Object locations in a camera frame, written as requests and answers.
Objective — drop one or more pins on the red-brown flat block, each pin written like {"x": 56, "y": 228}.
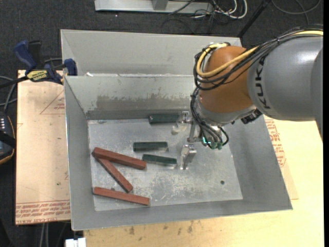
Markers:
{"x": 118, "y": 158}
{"x": 120, "y": 196}
{"x": 115, "y": 175}

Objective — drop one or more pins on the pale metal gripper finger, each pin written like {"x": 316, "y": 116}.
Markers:
{"x": 185, "y": 117}
{"x": 187, "y": 154}

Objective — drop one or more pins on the dark green flat block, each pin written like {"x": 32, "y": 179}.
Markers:
{"x": 163, "y": 119}
{"x": 150, "y": 146}
{"x": 159, "y": 160}

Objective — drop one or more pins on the grey metal bin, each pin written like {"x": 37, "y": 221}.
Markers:
{"x": 159, "y": 186}

